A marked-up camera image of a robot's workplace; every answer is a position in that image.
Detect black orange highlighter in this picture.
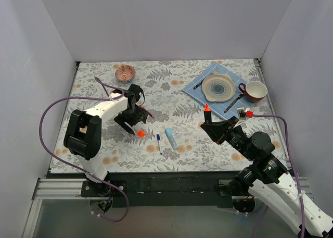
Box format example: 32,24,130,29
203,104,212,124

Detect orange highlighter cap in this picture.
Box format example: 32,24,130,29
138,130,145,137

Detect pink pen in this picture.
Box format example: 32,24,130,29
141,106,155,119

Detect white blue marker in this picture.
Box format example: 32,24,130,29
157,138,163,155

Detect light blue highlighter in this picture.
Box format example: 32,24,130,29
165,128,178,150

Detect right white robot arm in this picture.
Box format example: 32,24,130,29
201,117,332,237

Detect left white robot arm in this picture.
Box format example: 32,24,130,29
63,84,148,196

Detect blue checked cloth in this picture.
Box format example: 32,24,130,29
182,62,254,120

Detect beige plate blue rings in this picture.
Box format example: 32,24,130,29
201,73,235,103

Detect red patterned small bowl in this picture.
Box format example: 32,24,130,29
115,65,136,82

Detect red white mug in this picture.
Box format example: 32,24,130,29
238,81,268,103

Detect knife black handle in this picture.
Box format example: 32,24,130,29
224,94,244,113

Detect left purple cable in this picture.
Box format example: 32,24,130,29
39,77,130,222

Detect purple cable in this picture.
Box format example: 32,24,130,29
246,111,306,238
39,77,130,222

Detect fork black handle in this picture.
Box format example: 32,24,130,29
193,69,218,90

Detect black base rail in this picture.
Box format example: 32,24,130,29
78,171,261,212

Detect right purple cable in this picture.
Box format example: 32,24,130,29
246,111,306,238

